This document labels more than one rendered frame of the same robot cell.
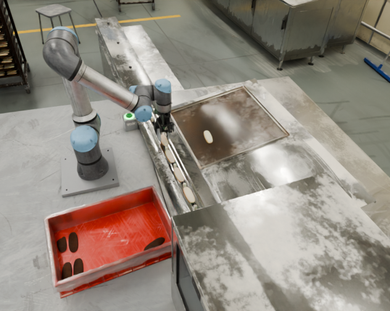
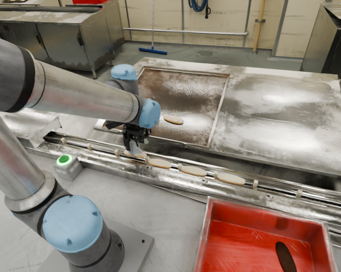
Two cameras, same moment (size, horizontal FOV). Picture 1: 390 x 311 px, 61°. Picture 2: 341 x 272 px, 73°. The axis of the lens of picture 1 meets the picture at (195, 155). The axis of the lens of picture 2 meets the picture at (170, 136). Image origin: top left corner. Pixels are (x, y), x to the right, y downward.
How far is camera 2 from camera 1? 1.09 m
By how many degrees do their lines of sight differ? 33
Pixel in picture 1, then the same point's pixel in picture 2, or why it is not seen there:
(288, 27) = (86, 41)
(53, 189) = not seen: outside the picture
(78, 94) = (12, 153)
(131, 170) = (139, 211)
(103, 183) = (138, 258)
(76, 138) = (68, 231)
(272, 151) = (237, 93)
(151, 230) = (258, 248)
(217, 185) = (243, 148)
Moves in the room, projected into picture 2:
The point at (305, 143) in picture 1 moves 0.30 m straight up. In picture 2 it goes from (247, 73) to (258, 9)
